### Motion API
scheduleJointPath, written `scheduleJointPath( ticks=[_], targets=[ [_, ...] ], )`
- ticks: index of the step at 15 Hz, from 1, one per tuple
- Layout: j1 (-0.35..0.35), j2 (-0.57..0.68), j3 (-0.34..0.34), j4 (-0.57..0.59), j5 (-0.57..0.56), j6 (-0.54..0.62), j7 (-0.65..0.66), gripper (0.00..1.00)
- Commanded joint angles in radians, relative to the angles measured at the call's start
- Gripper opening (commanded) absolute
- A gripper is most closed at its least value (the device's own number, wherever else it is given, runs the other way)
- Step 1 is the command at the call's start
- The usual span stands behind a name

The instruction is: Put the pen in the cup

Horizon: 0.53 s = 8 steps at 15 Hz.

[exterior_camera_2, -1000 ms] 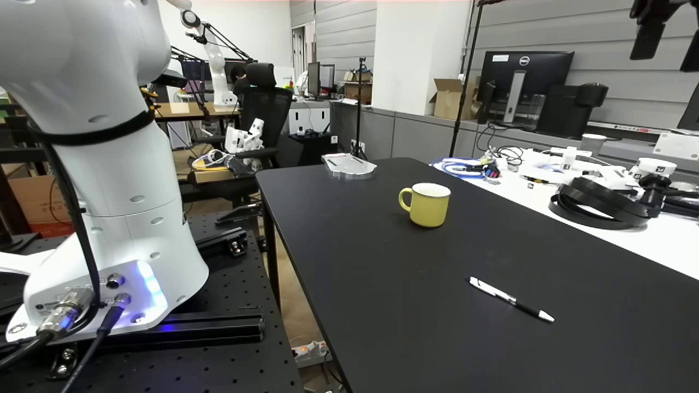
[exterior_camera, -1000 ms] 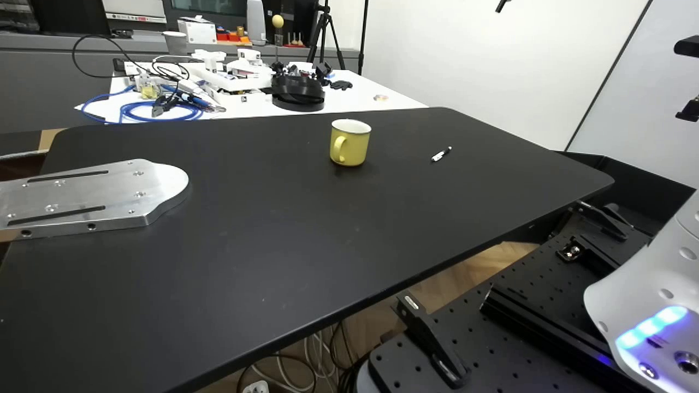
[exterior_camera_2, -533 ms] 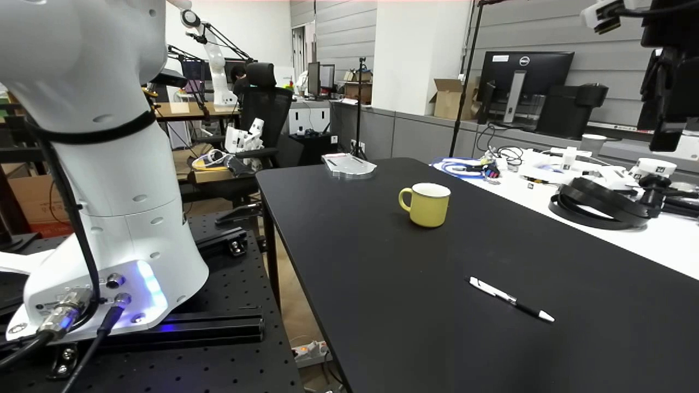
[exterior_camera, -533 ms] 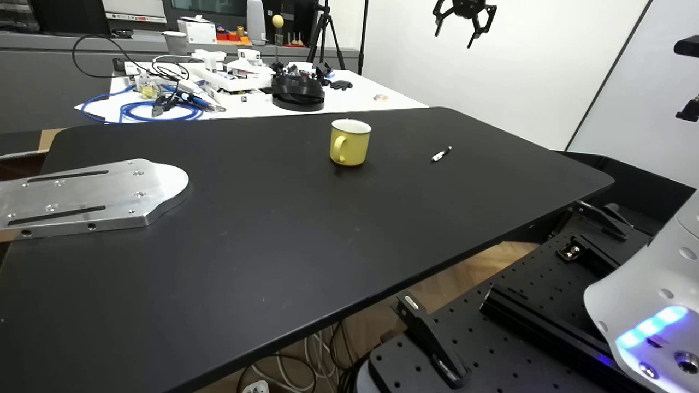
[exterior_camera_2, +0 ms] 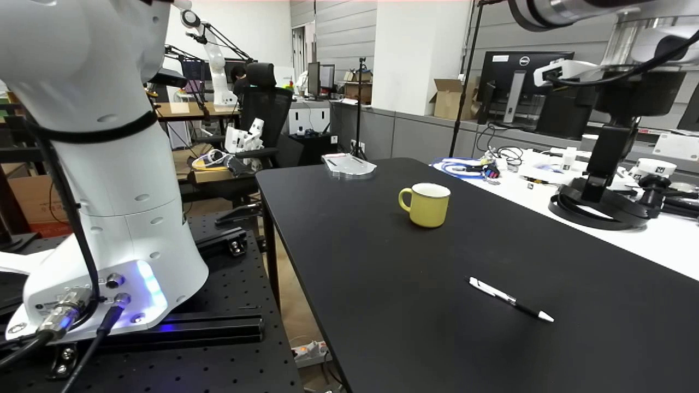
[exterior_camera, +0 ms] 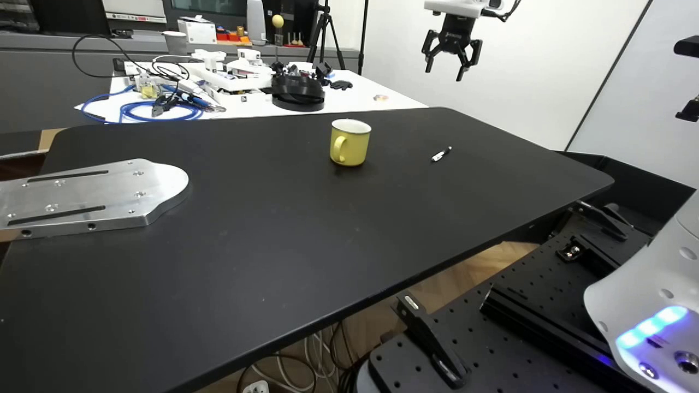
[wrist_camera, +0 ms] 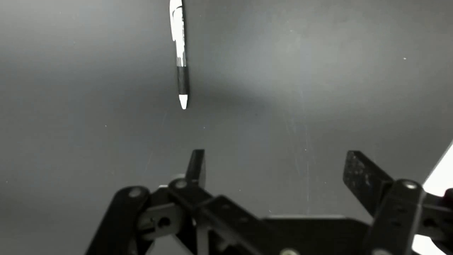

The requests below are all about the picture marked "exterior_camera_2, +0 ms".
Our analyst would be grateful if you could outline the black light stand pole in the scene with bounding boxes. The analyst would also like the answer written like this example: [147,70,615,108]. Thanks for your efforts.
[448,0,504,159]

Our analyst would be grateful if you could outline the black computer monitor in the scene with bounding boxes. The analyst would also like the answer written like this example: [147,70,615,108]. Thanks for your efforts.
[473,48,577,132]

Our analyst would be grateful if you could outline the white paper clutter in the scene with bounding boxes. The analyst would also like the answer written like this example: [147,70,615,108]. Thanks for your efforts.
[500,143,645,192]

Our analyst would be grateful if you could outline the black box-shaped device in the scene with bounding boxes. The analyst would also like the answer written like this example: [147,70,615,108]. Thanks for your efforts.
[539,84,606,141]

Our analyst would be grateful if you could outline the black perforated breadboard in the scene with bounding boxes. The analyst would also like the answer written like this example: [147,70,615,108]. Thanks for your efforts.
[0,215,305,393]

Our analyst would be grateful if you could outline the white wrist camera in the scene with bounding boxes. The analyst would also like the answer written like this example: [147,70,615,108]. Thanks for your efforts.
[530,56,610,92]

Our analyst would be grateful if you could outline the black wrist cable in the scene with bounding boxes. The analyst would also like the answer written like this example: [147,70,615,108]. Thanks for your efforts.
[574,28,699,94]

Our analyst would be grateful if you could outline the black base power cable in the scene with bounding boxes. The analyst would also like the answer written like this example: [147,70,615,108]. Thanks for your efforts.
[59,300,129,393]

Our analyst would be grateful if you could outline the white toy robot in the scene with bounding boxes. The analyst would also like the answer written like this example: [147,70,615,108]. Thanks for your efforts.
[222,115,267,154]

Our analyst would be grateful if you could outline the black and white pen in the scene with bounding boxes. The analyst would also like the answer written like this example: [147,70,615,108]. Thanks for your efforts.
[468,274,557,324]

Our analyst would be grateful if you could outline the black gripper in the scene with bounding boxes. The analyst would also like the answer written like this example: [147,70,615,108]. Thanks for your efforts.
[586,68,688,186]

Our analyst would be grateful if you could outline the coiled black cable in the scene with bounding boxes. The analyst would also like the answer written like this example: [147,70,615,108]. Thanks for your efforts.
[548,174,654,232]

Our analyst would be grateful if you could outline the small background monitor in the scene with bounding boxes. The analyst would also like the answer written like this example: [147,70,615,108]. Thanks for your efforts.
[222,59,278,94]

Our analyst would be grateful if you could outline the white drawer cabinet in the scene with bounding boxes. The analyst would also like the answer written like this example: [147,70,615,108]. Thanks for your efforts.
[286,98,333,138]

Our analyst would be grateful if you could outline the brown cardboard box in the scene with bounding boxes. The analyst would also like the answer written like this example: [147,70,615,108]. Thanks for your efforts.
[3,173,79,237]

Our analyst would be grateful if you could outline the black device with cables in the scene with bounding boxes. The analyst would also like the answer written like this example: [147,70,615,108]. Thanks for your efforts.
[636,170,699,217]

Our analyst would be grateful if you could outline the silver connector cable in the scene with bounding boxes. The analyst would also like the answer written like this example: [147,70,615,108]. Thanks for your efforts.
[0,300,84,371]

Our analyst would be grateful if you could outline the white plastic tray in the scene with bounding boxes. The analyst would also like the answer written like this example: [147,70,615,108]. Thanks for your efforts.
[320,150,380,180]

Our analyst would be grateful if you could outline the black office chair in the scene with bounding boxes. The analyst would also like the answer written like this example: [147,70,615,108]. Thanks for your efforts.
[214,84,327,226]

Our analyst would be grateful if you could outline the black cable along arm base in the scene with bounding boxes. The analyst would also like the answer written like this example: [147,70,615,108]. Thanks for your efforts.
[0,107,104,333]

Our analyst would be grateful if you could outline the white background desk lamp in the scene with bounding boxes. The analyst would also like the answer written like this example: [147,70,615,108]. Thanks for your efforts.
[179,7,257,108]

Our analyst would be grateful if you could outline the gray partition cabinet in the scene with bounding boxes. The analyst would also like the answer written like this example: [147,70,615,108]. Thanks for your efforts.
[330,101,498,163]

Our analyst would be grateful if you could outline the yellow enamel mug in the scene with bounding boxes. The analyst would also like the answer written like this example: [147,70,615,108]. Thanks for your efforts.
[396,180,455,232]

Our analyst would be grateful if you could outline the wooden desk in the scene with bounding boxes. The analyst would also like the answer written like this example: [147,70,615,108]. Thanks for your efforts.
[154,101,243,122]

